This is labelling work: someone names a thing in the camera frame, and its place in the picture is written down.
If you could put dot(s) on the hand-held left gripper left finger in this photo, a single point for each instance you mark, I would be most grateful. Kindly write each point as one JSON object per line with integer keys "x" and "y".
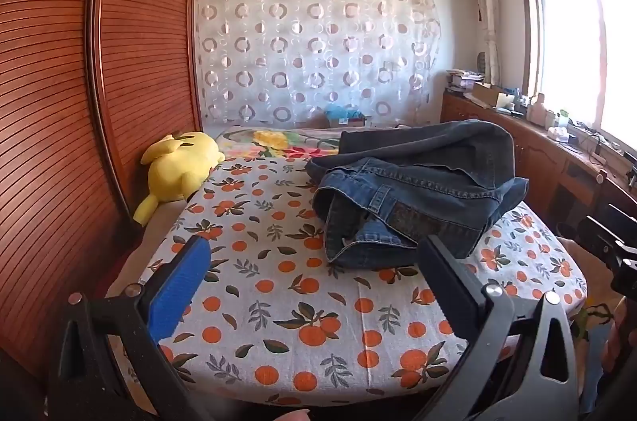
{"x": 174, "y": 296}

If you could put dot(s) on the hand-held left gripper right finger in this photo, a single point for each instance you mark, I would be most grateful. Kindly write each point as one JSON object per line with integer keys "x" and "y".
{"x": 448, "y": 286}

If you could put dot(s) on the person's left hand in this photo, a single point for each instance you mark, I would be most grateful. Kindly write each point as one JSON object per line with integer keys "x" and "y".
{"x": 291, "y": 416}

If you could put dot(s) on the wooden cabinet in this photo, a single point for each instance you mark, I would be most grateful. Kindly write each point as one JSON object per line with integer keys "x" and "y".
{"x": 542, "y": 162}

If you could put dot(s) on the orange fruit print bedsheet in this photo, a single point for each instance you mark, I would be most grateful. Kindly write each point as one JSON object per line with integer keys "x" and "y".
{"x": 298, "y": 301}

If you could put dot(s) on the yellow plush toy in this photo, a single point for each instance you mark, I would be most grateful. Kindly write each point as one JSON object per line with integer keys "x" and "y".
{"x": 179, "y": 162}

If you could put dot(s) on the white plastic container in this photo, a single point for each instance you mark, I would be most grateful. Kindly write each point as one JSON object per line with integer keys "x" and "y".
{"x": 537, "y": 110}

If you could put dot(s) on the floral blanket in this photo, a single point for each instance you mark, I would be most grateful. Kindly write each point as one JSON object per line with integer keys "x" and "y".
{"x": 278, "y": 142}

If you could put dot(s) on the cardboard box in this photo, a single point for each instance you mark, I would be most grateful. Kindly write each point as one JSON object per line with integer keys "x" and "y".
{"x": 490, "y": 95}

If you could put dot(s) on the light blue bag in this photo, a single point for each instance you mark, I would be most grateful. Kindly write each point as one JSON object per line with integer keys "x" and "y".
{"x": 343, "y": 112}

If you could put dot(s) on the stack of papers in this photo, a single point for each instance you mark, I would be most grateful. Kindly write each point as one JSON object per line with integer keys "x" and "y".
{"x": 463, "y": 80}

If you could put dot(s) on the window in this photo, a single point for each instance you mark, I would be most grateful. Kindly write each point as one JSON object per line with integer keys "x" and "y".
{"x": 567, "y": 28}

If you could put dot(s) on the white drape curtain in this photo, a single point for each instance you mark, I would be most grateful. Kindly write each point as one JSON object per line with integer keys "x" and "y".
{"x": 485, "y": 3}

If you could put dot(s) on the circle pattern sheer curtain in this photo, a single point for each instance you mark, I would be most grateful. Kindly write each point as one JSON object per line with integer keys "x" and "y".
{"x": 308, "y": 53}

